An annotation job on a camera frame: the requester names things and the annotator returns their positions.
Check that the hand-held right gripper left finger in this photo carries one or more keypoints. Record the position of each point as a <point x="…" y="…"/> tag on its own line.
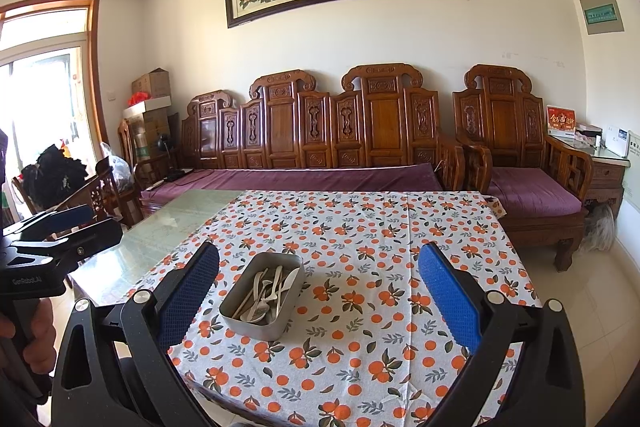
<point x="190" y="294"/>

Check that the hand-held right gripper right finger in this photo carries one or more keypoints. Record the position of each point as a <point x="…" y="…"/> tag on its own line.
<point x="447" y="299"/>

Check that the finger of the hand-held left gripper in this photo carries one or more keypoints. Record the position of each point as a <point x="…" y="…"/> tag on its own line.
<point x="90" y="237"/>
<point x="62" y="218"/>

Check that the rectangular metal tray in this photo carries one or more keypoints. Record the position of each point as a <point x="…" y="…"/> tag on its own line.
<point x="237" y="324"/>

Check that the white soup spoon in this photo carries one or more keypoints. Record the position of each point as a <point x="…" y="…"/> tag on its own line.
<point x="252" y="316"/>

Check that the metal spoon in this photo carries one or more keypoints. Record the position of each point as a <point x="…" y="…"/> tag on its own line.
<point x="262" y="313"/>

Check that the metal fork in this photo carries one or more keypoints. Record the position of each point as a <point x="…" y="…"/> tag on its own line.
<point x="267" y="302"/>

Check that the white plastic spoon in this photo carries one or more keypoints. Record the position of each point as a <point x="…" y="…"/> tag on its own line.
<point x="276" y="284"/>

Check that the white plastic fork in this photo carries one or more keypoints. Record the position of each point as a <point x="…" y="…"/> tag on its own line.
<point x="280" y="297"/>

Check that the white plastic utensil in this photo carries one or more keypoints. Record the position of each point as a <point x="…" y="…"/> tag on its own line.
<point x="289" y="279"/>

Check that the person's left hand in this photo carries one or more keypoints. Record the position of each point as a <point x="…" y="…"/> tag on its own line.
<point x="45" y="337"/>

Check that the black clothes pile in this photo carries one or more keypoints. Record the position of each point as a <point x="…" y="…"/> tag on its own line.
<point x="55" y="177"/>

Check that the dark wooden chair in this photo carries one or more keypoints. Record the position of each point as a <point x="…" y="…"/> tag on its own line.
<point x="105" y="197"/>

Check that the clear plastic bag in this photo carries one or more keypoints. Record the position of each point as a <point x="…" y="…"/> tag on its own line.
<point x="119" y="167"/>

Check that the black desk lamp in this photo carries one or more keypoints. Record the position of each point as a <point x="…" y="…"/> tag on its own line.
<point x="174" y="172"/>

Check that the orange print tablecloth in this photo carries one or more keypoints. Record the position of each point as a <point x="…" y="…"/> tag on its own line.
<point x="350" y="357"/>

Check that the stacked cartons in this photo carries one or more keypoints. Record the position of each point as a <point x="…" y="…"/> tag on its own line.
<point x="150" y="137"/>

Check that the white flat box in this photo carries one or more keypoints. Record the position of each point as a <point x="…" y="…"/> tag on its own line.
<point x="147" y="109"/>

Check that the square purple seat cushion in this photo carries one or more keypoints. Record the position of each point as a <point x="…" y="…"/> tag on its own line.
<point x="535" y="192"/>

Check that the red flowers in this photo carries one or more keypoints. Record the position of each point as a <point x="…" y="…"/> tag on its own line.
<point x="138" y="99"/>

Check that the long purple seat cushion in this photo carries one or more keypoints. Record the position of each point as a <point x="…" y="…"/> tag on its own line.
<point x="300" y="179"/>

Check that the brown cardboard box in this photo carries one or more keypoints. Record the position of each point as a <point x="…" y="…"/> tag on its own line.
<point x="151" y="84"/>

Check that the grey plastic bag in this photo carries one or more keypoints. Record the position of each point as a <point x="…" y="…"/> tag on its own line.
<point x="600" y="227"/>

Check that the carved wooden armchair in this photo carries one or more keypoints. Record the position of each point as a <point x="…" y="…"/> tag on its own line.
<point x="500" y="117"/>

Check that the wooden side table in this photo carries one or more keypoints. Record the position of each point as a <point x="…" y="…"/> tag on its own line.
<point x="607" y="174"/>

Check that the red desk card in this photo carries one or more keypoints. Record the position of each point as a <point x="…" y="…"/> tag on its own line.
<point x="561" y="120"/>

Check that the carved wooden sofa bench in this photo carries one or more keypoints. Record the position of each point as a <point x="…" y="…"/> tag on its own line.
<point x="320" y="127"/>

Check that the white panel board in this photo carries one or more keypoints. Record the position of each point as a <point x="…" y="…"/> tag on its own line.
<point x="635" y="167"/>

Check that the white box device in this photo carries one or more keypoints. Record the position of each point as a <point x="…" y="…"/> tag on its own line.
<point x="615" y="140"/>

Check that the wooden door frame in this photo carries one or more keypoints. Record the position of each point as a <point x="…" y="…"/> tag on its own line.
<point x="95" y="57"/>

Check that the grey wall panel box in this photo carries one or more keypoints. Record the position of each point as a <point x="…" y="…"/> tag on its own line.
<point x="602" y="12"/>

